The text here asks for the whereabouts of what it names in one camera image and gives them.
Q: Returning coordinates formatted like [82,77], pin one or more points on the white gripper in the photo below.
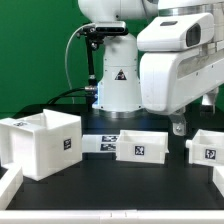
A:
[172,80]

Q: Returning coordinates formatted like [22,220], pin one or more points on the large white drawer housing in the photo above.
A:
[42,144]

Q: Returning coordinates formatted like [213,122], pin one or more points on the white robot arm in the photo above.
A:
[153,26]

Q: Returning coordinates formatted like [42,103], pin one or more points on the white drawer box right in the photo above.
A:
[206,148]

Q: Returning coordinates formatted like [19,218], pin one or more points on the white drawer box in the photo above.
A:
[142,146]
[206,148]

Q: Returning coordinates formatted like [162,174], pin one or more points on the white drawer box middle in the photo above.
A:
[142,146]

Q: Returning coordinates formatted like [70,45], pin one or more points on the flat white marker plate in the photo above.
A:
[99,143]

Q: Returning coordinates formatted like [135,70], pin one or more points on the black camera on stand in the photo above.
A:
[94,34]

